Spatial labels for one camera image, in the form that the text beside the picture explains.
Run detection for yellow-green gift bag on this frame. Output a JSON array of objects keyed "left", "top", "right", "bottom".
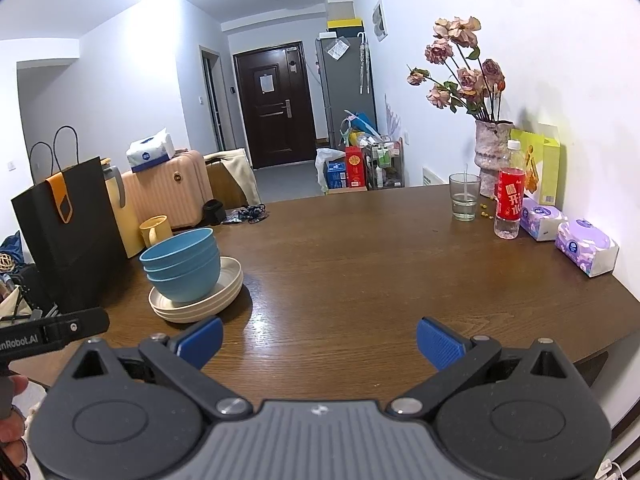
[{"left": 509, "top": 127, "right": 562, "bottom": 206}]

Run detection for blue box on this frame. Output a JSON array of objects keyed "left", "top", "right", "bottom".
[{"left": 326, "top": 161, "right": 349, "bottom": 190}]

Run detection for person's left hand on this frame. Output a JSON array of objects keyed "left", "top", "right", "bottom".
[{"left": 0, "top": 375, "right": 29, "bottom": 468}]

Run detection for purple feather wall decoration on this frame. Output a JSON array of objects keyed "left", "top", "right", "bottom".
[{"left": 383, "top": 94, "right": 402, "bottom": 139}]

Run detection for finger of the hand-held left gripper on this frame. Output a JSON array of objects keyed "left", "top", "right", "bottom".
[{"left": 42, "top": 307, "right": 110, "bottom": 349}]

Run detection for red label water bottle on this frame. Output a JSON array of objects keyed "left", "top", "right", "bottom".
[{"left": 494, "top": 140, "right": 527, "bottom": 240}]

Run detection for black cylinder cup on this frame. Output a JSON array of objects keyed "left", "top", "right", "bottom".
[{"left": 201, "top": 199, "right": 228, "bottom": 227}]

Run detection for wall picture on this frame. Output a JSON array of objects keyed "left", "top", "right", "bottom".
[{"left": 372, "top": 0, "right": 389, "bottom": 42}]

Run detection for grey refrigerator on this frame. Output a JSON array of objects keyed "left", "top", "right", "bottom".
[{"left": 315, "top": 32, "right": 379, "bottom": 152}]

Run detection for white blue tissue pack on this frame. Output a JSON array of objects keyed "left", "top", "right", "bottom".
[{"left": 126, "top": 128, "right": 176, "bottom": 174}]

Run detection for yellow jug with grey handle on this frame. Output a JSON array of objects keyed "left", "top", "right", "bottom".
[{"left": 101, "top": 158, "right": 146, "bottom": 260}]

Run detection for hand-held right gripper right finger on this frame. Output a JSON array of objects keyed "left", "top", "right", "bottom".
[{"left": 385, "top": 317, "right": 571, "bottom": 418}]

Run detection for red box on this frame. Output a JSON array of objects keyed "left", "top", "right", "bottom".
[{"left": 344, "top": 146, "right": 366, "bottom": 189}]

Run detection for drinking glass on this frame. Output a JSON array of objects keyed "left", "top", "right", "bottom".
[{"left": 449, "top": 173, "right": 482, "bottom": 222}]

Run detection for mottled pink vase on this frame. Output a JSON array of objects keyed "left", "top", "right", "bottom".
[{"left": 474, "top": 120, "right": 515, "bottom": 199}]

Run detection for pink ribbed suitcase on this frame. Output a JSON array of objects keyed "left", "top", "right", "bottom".
[{"left": 121, "top": 150, "right": 215, "bottom": 234}]

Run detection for metal storage rack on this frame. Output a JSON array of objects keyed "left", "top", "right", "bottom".
[{"left": 365, "top": 137, "right": 405, "bottom": 191}]

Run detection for yellow mug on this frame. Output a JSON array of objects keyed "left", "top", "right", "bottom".
[{"left": 139, "top": 215, "right": 175, "bottom": 249}]

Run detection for dark brown door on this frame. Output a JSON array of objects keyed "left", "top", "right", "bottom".
[{"left": 233, "top": 41, "right": 317, "bottom": 170}]

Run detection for white plastic bag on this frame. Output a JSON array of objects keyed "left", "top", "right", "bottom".
[{"left": 314, "top": 148, "right": 346, "bottom": 194}]

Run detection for black paper bag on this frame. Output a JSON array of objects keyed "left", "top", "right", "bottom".
[{"left": 11, "top": 126, "right": 129, "bottom": 314}]

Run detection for purple tissue pack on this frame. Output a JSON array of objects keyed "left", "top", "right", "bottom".
[
  {"left": 555, "top": 218, "right": 620, "bottom": 279},
  {"left": 520, "top": 198, "right": 569, "bottom": 242}
]

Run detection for blue lanyard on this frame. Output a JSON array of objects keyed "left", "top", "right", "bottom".
[{"left": 237, "top": 203, "right": 269, "bottom": 224}]

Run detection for brown chair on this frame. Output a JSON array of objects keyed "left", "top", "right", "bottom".
[{"left": 205, "top": 157, "right": 252, "bottom": 212}]

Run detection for blue fabric bag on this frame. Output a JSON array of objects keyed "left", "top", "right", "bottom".
[{"left": 342, "top": 111, "right": 379, "bottom": 136}]

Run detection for hanging white umbrellas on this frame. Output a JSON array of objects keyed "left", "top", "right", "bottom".
[{"left": 357, "top": 32, "right": 372, "bottom": 96}]

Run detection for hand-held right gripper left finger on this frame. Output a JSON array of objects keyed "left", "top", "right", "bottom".
[{"left": 72, "top": 316, "right": 253, "bottom": 421}]

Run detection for dried pink roses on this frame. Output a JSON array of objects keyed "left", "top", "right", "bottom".
[{"left": 406, "top": 16, "right": 506, "bottom": 124}]

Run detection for chair with beige cloth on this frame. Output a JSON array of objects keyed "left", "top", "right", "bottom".
[{"left": 202, "top": 148, "right": 261, "bottom": 207}]

